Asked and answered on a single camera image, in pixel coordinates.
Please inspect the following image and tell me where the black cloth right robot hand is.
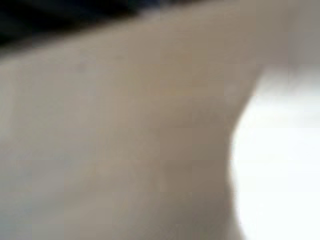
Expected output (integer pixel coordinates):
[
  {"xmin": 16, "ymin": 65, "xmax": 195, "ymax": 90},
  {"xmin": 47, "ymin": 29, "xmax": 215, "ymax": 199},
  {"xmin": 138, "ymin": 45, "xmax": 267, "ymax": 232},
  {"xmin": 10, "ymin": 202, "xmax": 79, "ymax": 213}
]
[{"xmin": 0, "ymin": 0, "xmax": 191, "ymax": 55}]

